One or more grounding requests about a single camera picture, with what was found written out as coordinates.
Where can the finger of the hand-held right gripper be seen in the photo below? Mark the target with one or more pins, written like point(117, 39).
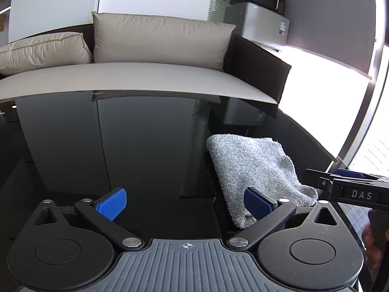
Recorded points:
point(317, 180)
point(349, 174)

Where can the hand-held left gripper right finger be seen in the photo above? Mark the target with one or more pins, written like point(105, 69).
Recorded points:
point(258, 202)

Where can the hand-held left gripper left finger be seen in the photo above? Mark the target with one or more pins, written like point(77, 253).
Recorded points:
point(111, 204)

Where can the grey towel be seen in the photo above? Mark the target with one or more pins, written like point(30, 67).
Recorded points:
point(255, 164)

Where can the person's right hand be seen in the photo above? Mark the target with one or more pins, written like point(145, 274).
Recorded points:
point(371, 251)

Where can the beige and brown sofa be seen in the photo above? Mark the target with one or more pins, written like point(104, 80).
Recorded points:
point(136, 79)

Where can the grey roller shade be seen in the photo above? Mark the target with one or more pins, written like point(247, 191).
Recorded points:
point(328, 15)

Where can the small beige cushion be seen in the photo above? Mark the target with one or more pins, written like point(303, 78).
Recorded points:
point(45, 51)

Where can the white mini fridge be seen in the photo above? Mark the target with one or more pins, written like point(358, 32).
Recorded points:
point(258, 24)

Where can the large beige cushion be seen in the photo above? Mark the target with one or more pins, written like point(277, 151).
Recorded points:
point(161, 41)

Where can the cardboard box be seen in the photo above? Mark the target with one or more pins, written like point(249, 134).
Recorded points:
point(2, 21)

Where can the dark window frame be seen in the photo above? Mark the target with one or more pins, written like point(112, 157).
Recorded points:
point(380, 67)

